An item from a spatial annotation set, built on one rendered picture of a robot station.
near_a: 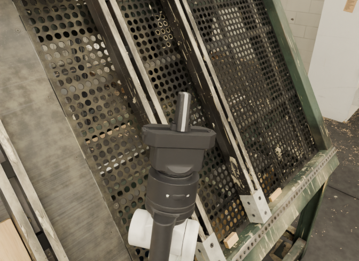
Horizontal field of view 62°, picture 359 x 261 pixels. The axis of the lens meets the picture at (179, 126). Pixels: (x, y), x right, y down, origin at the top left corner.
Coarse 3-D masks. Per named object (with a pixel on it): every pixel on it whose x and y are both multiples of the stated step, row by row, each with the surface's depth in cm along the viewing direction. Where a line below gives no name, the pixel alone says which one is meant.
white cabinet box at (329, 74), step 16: (336, 0) 331; (352, 0) 320; (336, 16) 336; (352, 16) 326; (320, 32) 354; (336, 32) 342; (352, 32) 331; (320, 48) 361; (336, 48) 348; (352, 48) 337; (320, 64) 367; (336, 64) 355; (352, 64) 343; (320, 80) 375; (336, 80) 362; (352, 80) 349; (320, 96) 382; (336, 96) 368; (352, 96) 356; (336, 112) 376; (352, 112) 395
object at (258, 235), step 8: (328, 160) 160; (320, 168) 154; (312, 176) 148; (304, 184) 142; (296, 192) 137; (288, 200) 132; (280, 208) 128; (272, 216) 124; (264, 224) 120; (272, 224) 123; (264, 232) 119; (256, 240) 115; (248, 248) 112
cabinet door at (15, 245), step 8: (0, 224) 68; (8, 224) 69; (0, 232) 68; (8, 232) 69; (16, 232) 70; (0, 240) 68; (8, 240) 69; (16, 240) 70; (0, 248) 68; (8, 248) 69; (16, 248) 70; (24, 248) 70; (0, 256) 67; (8, 256) 68; (16, 256) 69; (24, 256) 70
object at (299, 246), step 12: (120, 120) 218; (84, 132) 203; (252, 144) 198; (288, 156) 181; (300, 156) 178; (264, 168) 162; (276, 180) 175; (120, 192) 250; (228, 192) 240; (324, 192) 181; (228, 204) 141; (312, 204) 191; (300, 216) 195; (312, 216) 194; (288, 228) 208; (300, 228) 204; (312, 228) 195; (300, 240) 200; (288, 252) 191; (300, 252) 194
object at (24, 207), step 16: (0, 128) 67; (0, 144) 67; (0, 160) 69; (16, 160) 68; (0, 176) 65; (16, 176) 68; (0, 192) 68; (16, 192) 70; (32, 192) 69; (16, 208) 66; (32, 208) 68; (16, 224) 69; (32, 224) 71; (48, 224) 70; (32, 240) 67; (48, 240) 69; (32, 256) 70; (48, 256) 72; (64, 256) 71
